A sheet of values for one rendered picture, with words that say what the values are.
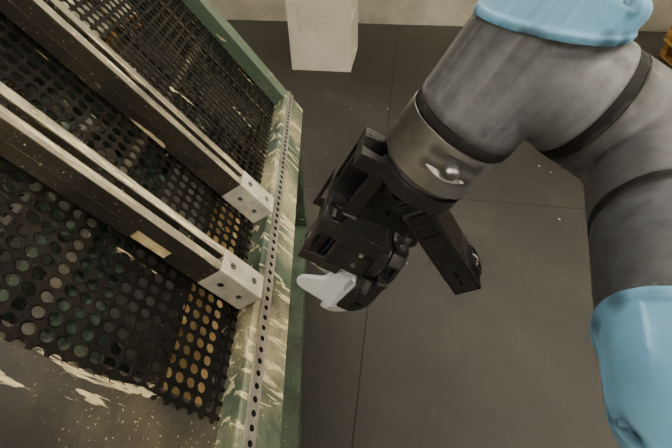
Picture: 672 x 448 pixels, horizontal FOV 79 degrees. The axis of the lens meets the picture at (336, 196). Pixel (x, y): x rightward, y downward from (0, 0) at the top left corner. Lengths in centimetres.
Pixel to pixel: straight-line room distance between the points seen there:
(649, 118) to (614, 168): 3
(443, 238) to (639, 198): 16
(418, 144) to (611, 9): 12
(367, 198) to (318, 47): 379
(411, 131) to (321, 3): 369
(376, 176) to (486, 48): 11
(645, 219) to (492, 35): 12
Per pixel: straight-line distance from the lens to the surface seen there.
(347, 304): 40
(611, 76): 26
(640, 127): 26
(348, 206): 32
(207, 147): 107
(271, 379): 94
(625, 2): 25
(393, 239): 34
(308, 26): 403
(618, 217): 22
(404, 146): 28
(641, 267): 19
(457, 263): 36
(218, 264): 89
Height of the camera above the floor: 169
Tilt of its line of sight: 41 degrees down
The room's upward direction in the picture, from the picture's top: 2 degrees counter-clockwise
